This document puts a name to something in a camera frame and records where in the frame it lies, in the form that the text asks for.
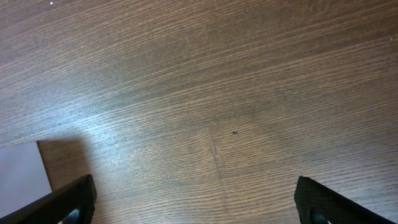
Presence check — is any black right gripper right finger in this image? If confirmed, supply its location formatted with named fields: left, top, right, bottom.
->
left=294, top=176, right=394, bottom=224

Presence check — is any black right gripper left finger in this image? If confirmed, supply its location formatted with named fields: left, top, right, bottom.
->
left=1, top=174, right=97, bottom=224

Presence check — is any white box with pink interior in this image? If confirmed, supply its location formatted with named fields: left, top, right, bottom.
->
left=0, top=142, right=52, bottom=217

